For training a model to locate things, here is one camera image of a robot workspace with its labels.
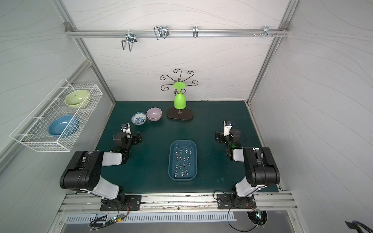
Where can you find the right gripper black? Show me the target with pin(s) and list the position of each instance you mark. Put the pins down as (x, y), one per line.
(219, 137)

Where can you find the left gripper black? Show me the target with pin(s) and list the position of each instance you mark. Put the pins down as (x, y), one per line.
(136, 138)

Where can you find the teal plastic storage box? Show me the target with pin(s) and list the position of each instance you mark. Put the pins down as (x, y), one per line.
(183, 165)

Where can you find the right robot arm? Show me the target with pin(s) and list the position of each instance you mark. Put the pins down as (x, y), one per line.
(260, 168)

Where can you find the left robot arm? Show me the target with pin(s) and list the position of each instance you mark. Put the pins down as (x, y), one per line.
(83, 172)

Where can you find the blue patterned small bowl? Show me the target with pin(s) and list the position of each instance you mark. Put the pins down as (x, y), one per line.
(138, 118)

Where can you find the pink bowl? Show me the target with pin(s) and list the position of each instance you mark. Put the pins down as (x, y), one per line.
(154, 114)

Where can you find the green table mat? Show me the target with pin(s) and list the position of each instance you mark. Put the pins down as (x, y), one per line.
(147, 169)

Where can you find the black metal cup stand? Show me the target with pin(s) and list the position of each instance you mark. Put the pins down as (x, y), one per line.
(173, 113)

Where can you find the green plastic goblet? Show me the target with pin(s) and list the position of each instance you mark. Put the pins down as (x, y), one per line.
(179, 100)

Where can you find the light green bowl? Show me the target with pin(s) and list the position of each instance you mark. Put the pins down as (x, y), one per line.
(78, 99)

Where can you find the white ventilation grille strip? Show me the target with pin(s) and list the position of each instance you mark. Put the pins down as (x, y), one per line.
(183, 217)

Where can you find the black cooling fan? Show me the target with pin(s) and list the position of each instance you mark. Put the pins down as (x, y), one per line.
(258, 217)

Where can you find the metal double hook left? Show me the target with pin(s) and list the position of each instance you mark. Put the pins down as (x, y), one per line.
(129, 41)

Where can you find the metal double hook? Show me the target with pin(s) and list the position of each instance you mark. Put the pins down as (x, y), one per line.
(129, 41)
(161, 32)

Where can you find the small metal hook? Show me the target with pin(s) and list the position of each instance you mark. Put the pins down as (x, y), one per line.
(195, 31)

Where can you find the metal double hook middle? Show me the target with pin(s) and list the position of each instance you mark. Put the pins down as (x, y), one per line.
(161, 32)

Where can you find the metal hook right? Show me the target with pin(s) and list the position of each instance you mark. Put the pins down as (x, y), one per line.
(265, 33)

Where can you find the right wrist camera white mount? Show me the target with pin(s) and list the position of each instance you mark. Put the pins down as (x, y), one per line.
(227, 127)

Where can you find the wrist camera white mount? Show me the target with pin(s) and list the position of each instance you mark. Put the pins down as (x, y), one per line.
(125, 130)
(227, 127)

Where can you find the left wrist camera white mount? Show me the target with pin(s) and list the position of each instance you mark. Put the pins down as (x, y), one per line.
(125, 130)

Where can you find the white wire wall basket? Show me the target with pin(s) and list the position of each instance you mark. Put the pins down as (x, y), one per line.
(33, 130)

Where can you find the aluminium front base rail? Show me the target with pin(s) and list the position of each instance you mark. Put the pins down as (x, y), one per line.
(178, 202)

